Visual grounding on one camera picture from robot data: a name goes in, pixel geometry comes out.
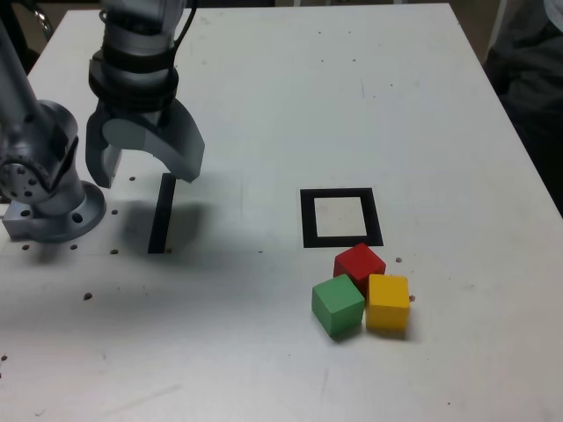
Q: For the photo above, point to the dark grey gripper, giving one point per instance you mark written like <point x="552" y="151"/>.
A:
<point x="141" y="115"/>

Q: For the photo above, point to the red cube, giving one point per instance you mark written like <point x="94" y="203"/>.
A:
<point x="358" y="261"/>

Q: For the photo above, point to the green cube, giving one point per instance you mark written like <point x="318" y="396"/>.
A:
<point x="336" y="303"/>

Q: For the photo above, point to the yellow cube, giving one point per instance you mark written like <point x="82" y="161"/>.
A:
<point x="387" y="303"/>

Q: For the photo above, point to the black tape square outline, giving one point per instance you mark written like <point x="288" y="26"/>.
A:
<point x="308" y="220"/>

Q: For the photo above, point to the black tape strip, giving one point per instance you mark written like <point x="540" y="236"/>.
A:
<point x="160" y="215"/>

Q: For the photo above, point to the chrome metal tube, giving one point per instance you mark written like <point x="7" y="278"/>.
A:
<point x="44" y="21"/>

